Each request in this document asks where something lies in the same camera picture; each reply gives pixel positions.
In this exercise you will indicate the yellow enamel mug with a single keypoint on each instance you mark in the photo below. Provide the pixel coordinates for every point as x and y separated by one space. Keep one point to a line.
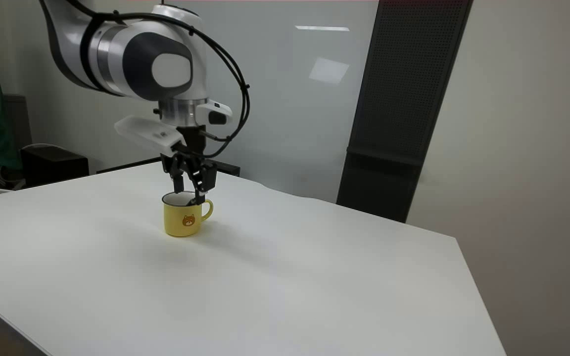
180 221

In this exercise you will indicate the grey chair back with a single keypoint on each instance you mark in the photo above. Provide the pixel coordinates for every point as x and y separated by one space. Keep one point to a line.
16 121

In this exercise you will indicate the black box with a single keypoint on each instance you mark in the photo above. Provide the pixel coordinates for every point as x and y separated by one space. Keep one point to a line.
53 166

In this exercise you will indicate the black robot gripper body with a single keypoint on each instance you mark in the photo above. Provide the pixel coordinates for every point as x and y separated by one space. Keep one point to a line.
192 140

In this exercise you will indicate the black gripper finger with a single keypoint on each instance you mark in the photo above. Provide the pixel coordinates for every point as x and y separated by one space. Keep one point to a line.
206 176
174 168

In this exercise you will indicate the dark grey pillar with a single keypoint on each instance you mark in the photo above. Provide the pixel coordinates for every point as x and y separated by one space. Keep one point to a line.
396 119

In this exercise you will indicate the glossy white board panel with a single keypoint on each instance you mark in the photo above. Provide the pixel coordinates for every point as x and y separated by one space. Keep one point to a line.
317 130

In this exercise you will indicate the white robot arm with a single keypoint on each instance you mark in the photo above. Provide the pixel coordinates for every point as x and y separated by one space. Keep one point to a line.
119 59

